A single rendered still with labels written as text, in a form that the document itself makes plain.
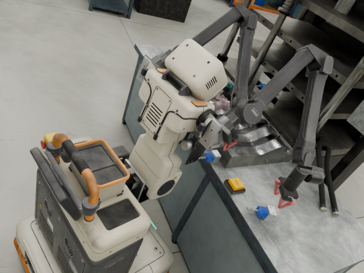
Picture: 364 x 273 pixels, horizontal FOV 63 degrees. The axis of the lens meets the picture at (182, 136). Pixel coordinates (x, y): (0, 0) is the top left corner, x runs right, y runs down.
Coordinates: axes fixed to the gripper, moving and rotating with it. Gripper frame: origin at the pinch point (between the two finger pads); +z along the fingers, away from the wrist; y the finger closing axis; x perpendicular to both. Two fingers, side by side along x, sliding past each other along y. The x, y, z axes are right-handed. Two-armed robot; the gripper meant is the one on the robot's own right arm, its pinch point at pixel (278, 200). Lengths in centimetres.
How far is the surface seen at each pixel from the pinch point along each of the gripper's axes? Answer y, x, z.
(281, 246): -14.0, -5.2, 12.8
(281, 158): 44.0, -18.1, 8.6
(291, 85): 108, -31, -11
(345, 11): 135, -50, -64
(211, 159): 26.0, 26.8, 8.9
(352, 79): 71, -43, -40
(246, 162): 31.6, 6.5, 8.8
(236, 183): 12.8, 14.6, 8.7
